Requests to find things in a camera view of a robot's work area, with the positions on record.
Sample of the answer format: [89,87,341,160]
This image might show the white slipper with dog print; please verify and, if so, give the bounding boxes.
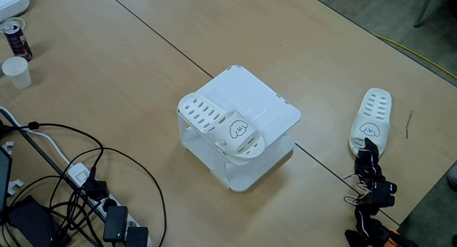
[348,87,393,158]
[177,92,266,161]

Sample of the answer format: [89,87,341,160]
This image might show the person's shoe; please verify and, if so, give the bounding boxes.
[447,163,457,190]

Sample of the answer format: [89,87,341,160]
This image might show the white two-tier shoe rack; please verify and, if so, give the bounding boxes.
[176,64,302,193]

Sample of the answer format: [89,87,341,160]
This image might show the grey chair leg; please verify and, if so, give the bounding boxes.
[413,0,437,29]

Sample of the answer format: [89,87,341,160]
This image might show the black power adapter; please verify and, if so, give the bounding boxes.
[125,226,150,247]
[102,205,129,243]

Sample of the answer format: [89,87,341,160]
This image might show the black charger plug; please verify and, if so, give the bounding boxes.
[81,167,110,202]

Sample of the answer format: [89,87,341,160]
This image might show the white power strip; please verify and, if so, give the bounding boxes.
[66,162,154,247]

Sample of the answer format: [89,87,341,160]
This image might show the black flat box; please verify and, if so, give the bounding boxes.
[6,194,72,247]

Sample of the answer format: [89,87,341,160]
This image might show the white paper cup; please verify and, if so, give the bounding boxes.
[1,56,33,90]

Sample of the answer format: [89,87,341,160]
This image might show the purple drink can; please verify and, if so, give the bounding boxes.
[3,21,34,62]

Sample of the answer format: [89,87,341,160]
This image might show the white box device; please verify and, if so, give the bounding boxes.
[0,0,31,24]

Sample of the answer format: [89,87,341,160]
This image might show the yellow floor cable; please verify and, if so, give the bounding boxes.
[373,33,457,82]

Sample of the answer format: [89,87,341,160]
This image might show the black looping cable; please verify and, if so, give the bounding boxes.
[48,146,168,247]

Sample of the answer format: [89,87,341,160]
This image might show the white power strip cable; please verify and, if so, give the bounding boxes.
[0,104,72,166]

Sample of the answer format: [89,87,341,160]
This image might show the black cable with ferrite bead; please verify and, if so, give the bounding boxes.
[0,121,105,176]

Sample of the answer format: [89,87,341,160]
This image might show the white coiled cable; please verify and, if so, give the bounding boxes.
[0,16,27,34]

